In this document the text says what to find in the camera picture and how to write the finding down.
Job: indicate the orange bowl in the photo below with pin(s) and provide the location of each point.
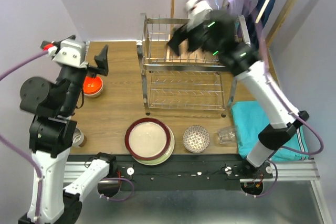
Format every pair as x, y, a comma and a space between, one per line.
92, 86

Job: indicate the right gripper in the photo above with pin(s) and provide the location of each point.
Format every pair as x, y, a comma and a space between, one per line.
181, 34

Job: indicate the pale green plate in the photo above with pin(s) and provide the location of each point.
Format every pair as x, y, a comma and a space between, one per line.
162, 158

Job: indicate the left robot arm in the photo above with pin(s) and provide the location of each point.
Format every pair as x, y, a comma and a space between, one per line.
51, 135

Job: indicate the red rimmed white plate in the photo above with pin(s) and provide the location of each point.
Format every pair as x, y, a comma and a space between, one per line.
147, 139

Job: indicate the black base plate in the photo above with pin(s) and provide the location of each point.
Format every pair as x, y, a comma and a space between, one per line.
187, 172

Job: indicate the lavender towel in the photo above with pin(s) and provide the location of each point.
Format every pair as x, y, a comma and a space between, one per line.
239, 7

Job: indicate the clear plastic cup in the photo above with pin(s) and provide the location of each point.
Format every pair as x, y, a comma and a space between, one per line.
227, 134

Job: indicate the teal cloth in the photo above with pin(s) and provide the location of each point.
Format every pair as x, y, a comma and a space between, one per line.
249, 120

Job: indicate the steel cup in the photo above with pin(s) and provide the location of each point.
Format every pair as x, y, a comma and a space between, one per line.
78, 139

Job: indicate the metal two-tier dish rack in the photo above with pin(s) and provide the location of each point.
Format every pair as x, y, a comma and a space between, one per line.
191, 81

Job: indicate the patterned small bowl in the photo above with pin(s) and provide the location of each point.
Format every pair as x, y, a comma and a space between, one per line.
196, 139

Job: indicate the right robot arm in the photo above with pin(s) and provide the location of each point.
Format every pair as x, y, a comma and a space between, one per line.
214, 32

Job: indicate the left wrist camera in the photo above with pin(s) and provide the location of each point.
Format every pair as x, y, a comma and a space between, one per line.
67, 52

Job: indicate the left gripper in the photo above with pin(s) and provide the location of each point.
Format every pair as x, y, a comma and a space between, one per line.
87, 67

